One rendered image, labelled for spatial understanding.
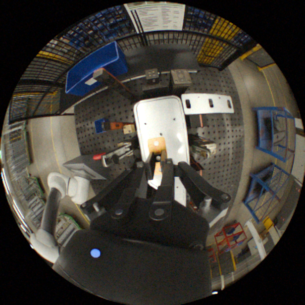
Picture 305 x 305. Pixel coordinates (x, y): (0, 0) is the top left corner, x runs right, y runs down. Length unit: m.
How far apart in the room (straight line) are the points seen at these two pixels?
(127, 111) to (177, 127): 0.48
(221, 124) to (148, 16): 0.88
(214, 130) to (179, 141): 0.45
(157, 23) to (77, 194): 1.11
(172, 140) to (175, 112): 0.13
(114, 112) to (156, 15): 0.78
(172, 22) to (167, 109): 0.47
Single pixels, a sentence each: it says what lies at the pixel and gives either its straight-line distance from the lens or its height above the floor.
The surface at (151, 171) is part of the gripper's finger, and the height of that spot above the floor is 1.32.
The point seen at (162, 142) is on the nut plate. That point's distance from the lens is 0.22.
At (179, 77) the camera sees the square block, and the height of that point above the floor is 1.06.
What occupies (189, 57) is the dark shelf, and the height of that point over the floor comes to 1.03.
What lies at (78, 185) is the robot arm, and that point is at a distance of 0.86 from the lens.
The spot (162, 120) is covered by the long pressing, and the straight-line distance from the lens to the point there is 0.47.
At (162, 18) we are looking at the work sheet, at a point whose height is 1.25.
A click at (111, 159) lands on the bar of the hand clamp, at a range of 0.30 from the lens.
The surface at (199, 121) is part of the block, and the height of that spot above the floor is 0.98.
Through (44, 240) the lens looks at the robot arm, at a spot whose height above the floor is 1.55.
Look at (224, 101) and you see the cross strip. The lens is 0.58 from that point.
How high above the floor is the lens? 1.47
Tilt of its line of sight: 74 degrees down
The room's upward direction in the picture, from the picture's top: 159 degrees counter-clockwise
